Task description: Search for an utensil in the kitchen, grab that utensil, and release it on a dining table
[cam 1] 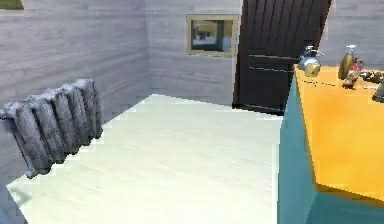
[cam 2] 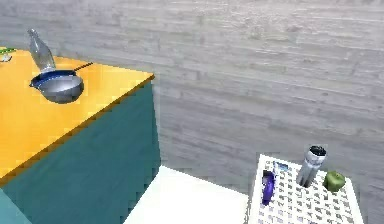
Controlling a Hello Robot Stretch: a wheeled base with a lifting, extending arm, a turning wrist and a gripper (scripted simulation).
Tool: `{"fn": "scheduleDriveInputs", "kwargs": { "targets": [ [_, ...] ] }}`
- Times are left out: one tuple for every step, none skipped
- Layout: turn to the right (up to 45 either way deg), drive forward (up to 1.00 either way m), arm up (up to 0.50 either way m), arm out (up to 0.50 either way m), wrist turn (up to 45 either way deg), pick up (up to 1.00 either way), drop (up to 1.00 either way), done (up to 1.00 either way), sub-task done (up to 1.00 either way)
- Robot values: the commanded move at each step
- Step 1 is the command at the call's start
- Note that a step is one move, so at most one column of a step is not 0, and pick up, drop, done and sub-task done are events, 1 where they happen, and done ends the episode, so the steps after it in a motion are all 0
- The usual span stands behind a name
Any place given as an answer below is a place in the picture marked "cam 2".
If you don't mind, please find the teal cabinet with orange top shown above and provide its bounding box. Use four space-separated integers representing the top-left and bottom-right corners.
0 49 162 224

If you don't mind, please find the grey metal frying pan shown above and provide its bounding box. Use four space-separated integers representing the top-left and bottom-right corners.
29 61 94 105

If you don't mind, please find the white lattice table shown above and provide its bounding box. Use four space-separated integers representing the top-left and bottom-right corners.
247 153 366 224

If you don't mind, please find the green apple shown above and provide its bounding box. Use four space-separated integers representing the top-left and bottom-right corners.
322 170 346 193

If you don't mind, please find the small green and white object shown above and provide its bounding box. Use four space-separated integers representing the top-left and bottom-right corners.
0 47 17 64

